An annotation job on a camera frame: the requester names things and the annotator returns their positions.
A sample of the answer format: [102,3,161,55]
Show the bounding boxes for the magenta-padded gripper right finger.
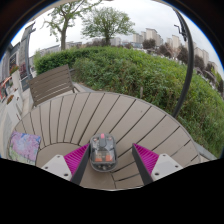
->
[131,142,184,186]

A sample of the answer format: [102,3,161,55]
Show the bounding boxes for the green hedge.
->
[33,45,224,158]

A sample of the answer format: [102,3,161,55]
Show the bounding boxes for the large white flower planter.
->
[5,94,25,125]

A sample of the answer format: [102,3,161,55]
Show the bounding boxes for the small white flower planter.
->
[8,64,22,91]

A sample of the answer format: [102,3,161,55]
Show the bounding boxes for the round leafy tree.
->
[81,6,136,47]

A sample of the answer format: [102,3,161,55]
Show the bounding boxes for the transparent grey computer mouse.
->
[89,132,118,173]

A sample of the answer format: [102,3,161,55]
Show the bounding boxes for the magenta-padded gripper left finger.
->
[40,142,93,186]

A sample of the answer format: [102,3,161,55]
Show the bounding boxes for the brown slatted outdoor chair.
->
[26,63,82,108]

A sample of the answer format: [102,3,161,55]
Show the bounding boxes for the far apartment buildings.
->
[34,27,221,76]

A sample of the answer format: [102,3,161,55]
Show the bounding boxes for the curved black parasol pole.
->
[171,9,195,120]

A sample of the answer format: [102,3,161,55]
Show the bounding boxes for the cherry blossom print mouse pad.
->
[6,130,43,167]

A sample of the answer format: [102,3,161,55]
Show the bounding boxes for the tall grey sign pillar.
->
[17,21,38,92]

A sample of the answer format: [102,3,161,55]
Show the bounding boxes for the thin sparse-leafed tree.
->
[42,0,103,52]

